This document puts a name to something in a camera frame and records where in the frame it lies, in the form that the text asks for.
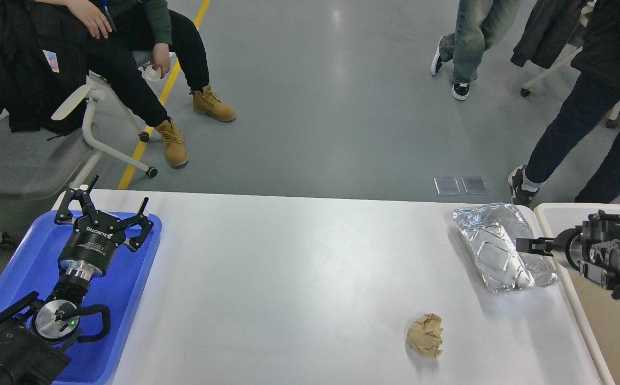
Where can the white chair with jacket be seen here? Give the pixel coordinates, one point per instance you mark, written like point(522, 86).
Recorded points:
point(613, 117)

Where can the right metal floor plate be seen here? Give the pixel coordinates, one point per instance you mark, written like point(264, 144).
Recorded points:
point(474, 185)

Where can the crumpled brown paper ball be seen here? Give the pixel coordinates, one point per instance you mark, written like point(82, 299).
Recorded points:
point(424, 336)

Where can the left metal floor plate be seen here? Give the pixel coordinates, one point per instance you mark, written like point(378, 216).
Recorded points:
point(447, 186)

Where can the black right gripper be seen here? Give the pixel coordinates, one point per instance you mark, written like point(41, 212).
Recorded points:
point(566, 248)

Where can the grey office chair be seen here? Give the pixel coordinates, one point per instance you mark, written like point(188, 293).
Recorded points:
point(36, 164)

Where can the white paper cup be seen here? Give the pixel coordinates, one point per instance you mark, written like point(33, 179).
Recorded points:
point(152, 74)

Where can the black jacket on chair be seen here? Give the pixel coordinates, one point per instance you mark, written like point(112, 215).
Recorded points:
point(43, 61)

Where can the person in blue jeans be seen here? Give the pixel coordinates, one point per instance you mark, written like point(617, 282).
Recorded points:
point(479, 26)

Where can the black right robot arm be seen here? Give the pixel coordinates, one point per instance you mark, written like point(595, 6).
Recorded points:
point(592, 248)

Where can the metal floor plate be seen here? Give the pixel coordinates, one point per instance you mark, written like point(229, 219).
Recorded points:
point(447, 186)
point(474, 185)

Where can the silver foil tray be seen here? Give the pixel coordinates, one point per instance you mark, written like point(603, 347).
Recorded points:
point(490, 232)

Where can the blue plastic tray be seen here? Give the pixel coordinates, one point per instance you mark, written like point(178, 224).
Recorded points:
point(69, 289)

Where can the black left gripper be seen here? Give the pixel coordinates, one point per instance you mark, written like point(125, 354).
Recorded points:
point(90, 241)

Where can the beige plastic bin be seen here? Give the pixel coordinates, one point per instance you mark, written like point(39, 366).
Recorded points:
point(602, 312)

